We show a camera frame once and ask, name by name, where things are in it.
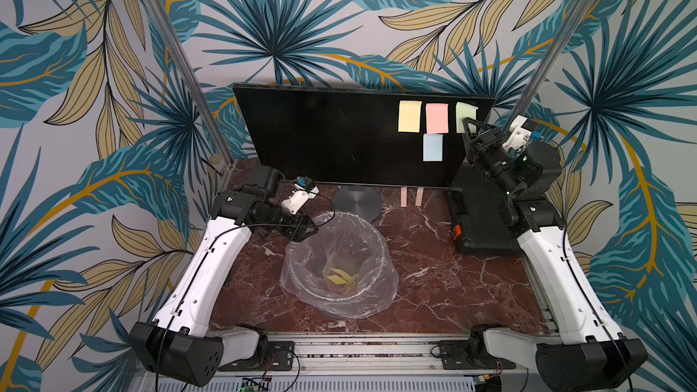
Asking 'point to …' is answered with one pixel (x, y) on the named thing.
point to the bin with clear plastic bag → (342, 267)
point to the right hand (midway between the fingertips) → (463, 122)
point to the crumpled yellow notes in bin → (338, 279)
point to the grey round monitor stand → (362, 200)
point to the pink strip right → (418, 197)
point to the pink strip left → (404, 197)
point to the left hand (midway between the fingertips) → (307, 229)
